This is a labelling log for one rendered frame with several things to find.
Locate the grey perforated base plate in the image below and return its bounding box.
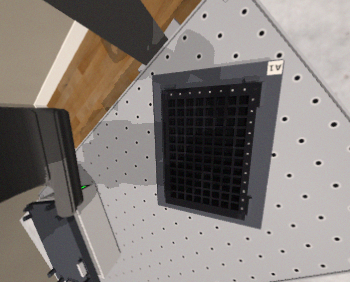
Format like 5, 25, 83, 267
75, 0, 350, 282

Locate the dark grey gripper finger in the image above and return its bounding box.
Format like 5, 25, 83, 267
0, 107, 84, 217

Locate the black well plate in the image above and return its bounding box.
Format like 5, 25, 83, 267
162, 82, 259, 220

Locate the dark grey plate nest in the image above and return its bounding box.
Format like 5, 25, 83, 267
152, 59, 284, 229

